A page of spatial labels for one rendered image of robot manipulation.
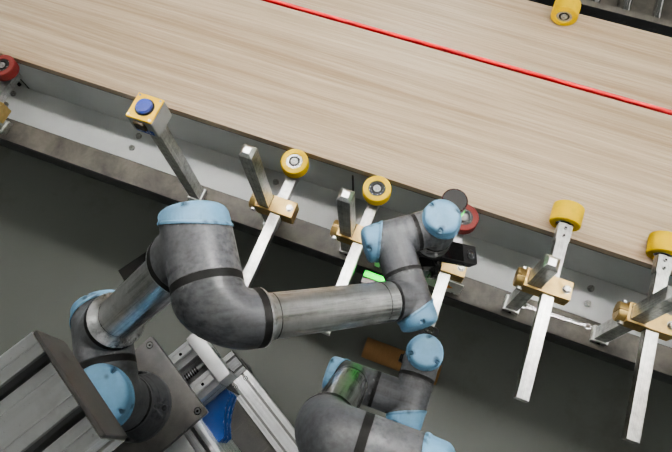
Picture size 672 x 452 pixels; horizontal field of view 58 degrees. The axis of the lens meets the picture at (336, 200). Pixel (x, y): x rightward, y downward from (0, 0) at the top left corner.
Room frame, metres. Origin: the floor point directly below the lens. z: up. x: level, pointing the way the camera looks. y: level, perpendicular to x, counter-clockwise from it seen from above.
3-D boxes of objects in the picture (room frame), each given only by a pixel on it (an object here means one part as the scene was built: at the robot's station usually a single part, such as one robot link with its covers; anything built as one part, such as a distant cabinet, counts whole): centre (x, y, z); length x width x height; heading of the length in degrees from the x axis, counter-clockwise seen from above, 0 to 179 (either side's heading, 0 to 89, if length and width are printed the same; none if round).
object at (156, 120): (0.82, 0.43, 1.18); 0.07 x 0.07 x 0.08; 64
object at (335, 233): (0.59, -0.04, 0.84); 0.13 x 0.06 x 0.05; 64
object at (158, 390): (0.16, 0.48, 1.09); 0.15 x 0.15 x 0.10
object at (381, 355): (0.35, -0.19, 0.04); 0.30 x 0.08 x 0.08; 64
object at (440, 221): (0.42, -0.20, 1.31); 0.09 x 0.08 x 0.11; 100
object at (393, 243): (0.38, -0.10, 1.31); 0.11 x 0.11 x 0.08; 10
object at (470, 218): (0.59, -0.34, 0.85); 0.08 x 0.08 x 0.11
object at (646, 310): (0.27, -0.70, 0.92); 0.03 x 0.03 x 0.48; 64
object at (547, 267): (0.38, -0.47, 0.87); 0.03 x 0.03 x 0.48; 64
